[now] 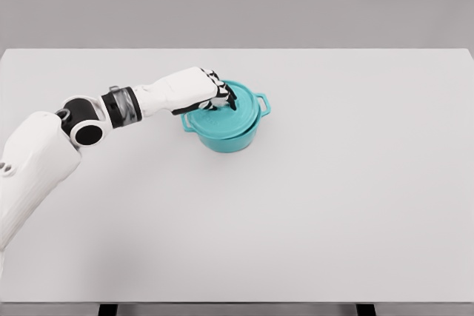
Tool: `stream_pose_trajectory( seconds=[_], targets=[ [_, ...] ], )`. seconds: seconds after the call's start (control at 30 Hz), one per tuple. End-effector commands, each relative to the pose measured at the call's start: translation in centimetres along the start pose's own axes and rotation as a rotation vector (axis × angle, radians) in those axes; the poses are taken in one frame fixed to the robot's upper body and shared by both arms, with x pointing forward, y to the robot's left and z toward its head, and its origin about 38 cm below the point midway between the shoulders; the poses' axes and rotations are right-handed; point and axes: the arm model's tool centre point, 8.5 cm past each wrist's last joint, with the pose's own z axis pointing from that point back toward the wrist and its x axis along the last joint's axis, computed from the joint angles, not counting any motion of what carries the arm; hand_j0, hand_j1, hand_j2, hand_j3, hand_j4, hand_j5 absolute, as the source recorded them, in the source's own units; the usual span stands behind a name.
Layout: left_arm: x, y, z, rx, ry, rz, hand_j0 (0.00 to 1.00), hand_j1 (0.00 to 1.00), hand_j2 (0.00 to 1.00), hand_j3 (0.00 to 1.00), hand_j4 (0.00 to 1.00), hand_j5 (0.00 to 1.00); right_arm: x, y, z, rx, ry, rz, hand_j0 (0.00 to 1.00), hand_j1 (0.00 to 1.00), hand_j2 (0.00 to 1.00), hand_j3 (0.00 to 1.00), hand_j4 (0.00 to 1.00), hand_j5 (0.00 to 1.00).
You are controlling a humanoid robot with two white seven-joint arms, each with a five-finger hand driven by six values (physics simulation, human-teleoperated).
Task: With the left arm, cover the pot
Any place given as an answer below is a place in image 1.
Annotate teal pot lid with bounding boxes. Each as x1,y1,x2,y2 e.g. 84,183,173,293
182,79,262,140

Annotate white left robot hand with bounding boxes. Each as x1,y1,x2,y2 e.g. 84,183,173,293
161,67,238,116

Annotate teal pot with handles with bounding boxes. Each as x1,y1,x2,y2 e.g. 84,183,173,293
180,91,272,154

